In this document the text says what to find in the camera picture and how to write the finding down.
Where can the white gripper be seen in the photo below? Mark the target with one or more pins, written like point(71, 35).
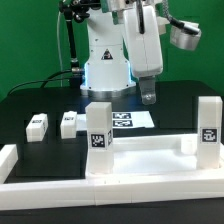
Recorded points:
point(144, 50)

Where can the white desk top tray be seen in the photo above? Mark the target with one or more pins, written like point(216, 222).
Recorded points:
point(161, 158)

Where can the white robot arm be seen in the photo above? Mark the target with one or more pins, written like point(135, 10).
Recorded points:
point(124, 48)

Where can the fiducial marker sheet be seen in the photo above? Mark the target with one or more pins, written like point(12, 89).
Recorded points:
point(129, 120)

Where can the white left fence piece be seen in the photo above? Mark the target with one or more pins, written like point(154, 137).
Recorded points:
point(8, 159)

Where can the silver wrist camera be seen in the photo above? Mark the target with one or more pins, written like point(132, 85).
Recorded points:
point(186, 38)

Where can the white front fence rail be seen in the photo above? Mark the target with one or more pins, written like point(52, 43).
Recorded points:
point(53, 194)

